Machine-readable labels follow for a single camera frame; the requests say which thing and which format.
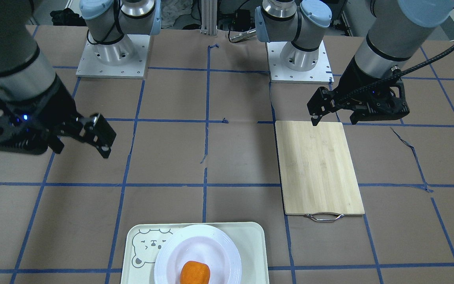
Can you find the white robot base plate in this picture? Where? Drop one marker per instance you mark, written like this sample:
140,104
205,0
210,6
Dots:
290,65
125,59

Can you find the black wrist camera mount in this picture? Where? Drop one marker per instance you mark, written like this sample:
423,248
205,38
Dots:
17,135

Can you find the aluminium frame post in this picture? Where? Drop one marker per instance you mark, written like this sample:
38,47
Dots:
209,14

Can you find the cream bear tray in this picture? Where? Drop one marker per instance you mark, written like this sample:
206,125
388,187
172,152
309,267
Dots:
144,242

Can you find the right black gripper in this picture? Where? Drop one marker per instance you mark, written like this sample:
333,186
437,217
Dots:
55,105

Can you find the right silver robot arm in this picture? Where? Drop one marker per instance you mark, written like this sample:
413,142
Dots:
35,106

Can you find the bamboo cutting board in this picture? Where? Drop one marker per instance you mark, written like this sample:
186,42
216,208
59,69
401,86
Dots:
317,175

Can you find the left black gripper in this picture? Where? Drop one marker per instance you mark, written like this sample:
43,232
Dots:
354,81

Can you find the orange fruit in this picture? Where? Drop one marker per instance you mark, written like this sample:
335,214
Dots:
194,272

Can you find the white round plate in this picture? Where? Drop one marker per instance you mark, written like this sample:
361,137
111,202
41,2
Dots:
201,243

